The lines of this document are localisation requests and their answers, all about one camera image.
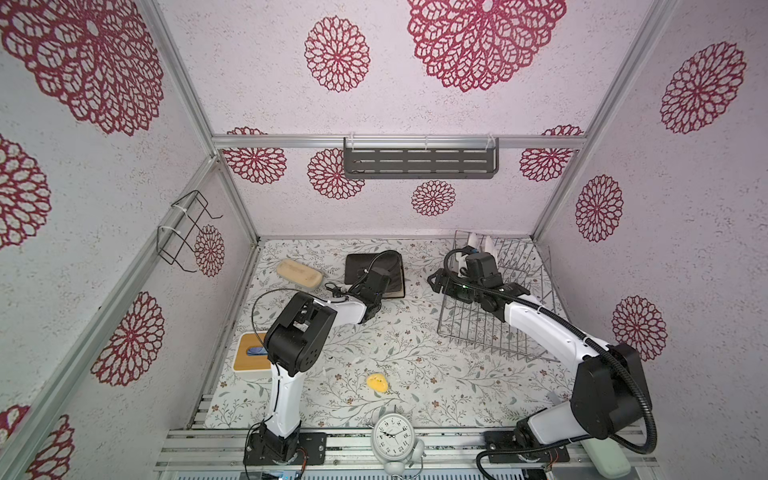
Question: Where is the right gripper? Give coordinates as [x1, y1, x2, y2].
[427, 268, 482, 306]

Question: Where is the white round plate front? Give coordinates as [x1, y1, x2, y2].
[466, 232, 481, 252]

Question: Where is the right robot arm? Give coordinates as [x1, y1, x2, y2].
[427, 247, 658, 454]

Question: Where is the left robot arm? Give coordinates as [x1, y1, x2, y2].
[260, 266, 393, 447]

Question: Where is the tan sponge block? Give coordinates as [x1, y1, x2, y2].
[276, 258, 324, 290]

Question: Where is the yellow small piece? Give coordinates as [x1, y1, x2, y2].
[366, 373, 389, 393]

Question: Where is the white alarm clock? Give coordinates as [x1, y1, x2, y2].
[371, 412, 425, 479]

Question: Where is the pale green bottle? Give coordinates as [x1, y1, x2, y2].
[581, 438, 632, 479]

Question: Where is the wire dish rack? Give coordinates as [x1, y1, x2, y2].
[437, 230, 565, 362]

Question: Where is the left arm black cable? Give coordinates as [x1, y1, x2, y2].
[250, 250, 403, 433]

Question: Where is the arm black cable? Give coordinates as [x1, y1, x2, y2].
[442, 245, 658, 480]
[250, 250, 403, 433]

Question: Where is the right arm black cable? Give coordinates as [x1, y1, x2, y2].
[442, 245, 658, 480]

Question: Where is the grey wall shelf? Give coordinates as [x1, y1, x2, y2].
[342, 138, 500, 180]

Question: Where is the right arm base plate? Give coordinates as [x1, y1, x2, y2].
[483, 429, 571, 464]

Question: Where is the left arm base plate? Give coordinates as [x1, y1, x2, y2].
[243, 422, 328, 467]

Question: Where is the black wire wall basket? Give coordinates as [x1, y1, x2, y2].
[155, 190, 226, 278]

